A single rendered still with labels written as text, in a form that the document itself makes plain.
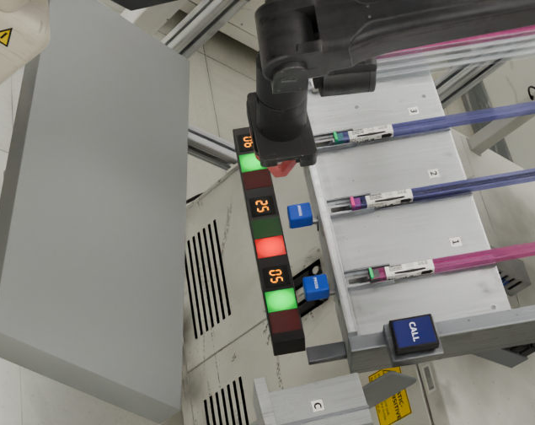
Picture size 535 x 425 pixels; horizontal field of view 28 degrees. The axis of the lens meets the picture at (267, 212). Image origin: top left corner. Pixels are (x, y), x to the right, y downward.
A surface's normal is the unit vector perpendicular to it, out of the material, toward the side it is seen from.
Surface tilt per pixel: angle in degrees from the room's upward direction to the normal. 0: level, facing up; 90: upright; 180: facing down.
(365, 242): 46
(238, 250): 88
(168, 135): 0
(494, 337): 90
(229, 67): 0
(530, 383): 0
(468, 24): 101
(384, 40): 97
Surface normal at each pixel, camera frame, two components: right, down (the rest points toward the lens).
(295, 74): 0.13, 0.94
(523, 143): -0.72, -0.29
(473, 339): 0.16, 0.81
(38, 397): 0.67, -0.51
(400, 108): -0.05, -0.57
